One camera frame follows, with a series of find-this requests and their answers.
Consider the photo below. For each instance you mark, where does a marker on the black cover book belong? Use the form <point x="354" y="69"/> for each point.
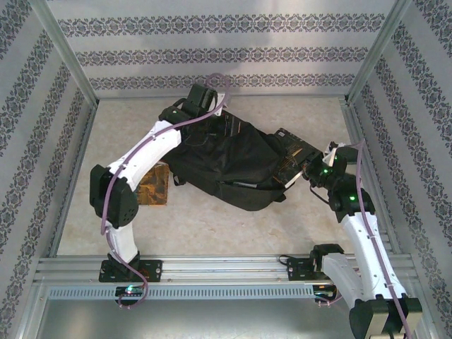
<point x="295" y="152"/>

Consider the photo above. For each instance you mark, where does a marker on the black backpack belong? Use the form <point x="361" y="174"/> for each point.
<point x="233" y="166"/>

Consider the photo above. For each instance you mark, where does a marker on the brown gold cover book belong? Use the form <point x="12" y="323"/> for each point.
<point x="153" y="183"/>

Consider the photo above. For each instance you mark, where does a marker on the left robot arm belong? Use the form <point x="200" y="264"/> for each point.
<point x="144" y="159"/>

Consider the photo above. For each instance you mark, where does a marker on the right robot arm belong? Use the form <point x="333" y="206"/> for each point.
<point x="367" y="254"/>

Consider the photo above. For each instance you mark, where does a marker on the grey metal sheet panel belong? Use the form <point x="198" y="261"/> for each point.
<point x="212" y="321"/>

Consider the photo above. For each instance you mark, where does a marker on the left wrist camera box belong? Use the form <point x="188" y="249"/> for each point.
<point x="222" y="104"/>

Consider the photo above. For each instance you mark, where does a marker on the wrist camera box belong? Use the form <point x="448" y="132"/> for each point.
<point x="222" y="104"/>
<point x="333" y="153"/>

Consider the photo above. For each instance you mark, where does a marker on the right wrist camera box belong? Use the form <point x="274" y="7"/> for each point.
<point x="333" y="153"/>

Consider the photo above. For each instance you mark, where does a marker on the aluminium side rail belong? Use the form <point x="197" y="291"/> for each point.
<point x="73" y="176"/>
<point x="358" y="127"/>

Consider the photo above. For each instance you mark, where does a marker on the aluminium back rail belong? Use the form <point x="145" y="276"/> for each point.
<point x="300" y="96"/>

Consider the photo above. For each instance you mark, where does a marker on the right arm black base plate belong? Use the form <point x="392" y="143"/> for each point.
<point x="298" y="270"/>

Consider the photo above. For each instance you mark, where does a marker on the aluminium mounting rail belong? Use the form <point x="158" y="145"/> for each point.
<point x="219" y="268"/>

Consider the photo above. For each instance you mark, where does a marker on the aluminium frame post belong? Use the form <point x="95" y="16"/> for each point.
<point x="378" y="49"/>
<point x="64" y="49"/>

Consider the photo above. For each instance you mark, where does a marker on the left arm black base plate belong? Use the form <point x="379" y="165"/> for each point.
<point x="153" y="270"/>

